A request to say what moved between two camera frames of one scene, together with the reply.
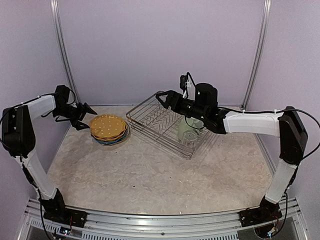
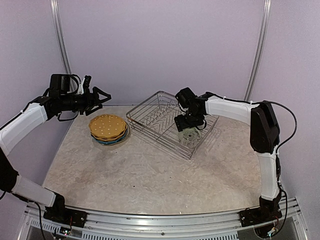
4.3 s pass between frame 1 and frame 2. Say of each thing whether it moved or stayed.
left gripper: moved
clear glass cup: stayed
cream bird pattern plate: stayed
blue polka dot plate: stayed
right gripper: moved
